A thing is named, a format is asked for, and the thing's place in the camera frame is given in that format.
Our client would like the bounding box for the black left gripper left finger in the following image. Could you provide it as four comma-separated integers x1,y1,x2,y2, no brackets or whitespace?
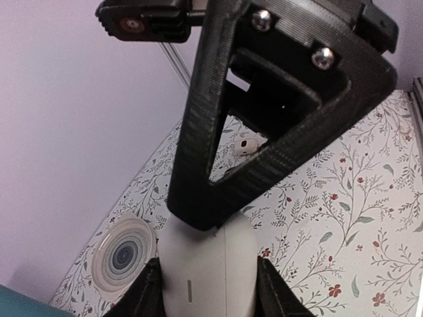
105,258,165,317

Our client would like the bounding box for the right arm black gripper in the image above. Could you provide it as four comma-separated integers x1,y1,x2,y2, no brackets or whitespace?
167,1,399,230

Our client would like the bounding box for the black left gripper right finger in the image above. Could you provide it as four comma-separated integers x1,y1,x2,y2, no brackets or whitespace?
253,257,315,317

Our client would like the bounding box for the white oval charging case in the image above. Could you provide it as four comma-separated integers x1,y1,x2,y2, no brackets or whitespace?
158,213,258,317

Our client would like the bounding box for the small white earbud case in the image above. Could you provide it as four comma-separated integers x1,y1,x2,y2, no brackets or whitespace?
234,138,260,157

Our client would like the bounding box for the grey spiral ceramic plate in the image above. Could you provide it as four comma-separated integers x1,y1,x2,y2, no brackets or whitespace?
91,214,157,302

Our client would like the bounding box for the teal cylindrical vase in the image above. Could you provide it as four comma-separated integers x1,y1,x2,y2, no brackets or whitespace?
1,285,73,317

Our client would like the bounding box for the right aluminium corner post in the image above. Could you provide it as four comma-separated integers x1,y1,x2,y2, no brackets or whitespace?
159,42,191,90

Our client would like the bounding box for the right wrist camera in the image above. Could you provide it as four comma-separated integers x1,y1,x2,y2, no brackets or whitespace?
95,0,208,43

